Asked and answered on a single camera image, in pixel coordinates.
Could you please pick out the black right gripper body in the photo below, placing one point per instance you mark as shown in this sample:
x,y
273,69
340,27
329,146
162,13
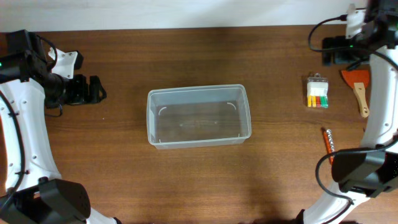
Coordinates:
x,y
350,58

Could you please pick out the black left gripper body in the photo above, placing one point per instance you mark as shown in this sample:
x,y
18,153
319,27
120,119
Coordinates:
x,y
76,89

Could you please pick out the red scraper with wooden handle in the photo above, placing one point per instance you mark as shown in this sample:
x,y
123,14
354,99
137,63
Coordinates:
x,y
358,80

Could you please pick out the clear case of coloured bits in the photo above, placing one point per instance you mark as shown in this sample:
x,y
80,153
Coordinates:
x,y
317,89

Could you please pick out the orange socket rail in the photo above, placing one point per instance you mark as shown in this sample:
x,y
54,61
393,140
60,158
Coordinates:
x,y
328,139

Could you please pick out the clear plastic container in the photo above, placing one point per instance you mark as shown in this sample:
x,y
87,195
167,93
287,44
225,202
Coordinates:
x,y
198,116

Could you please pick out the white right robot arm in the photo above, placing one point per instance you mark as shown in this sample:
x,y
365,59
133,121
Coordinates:
x,y
350,177

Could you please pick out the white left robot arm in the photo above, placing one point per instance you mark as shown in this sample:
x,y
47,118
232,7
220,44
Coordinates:
x,y
36,76

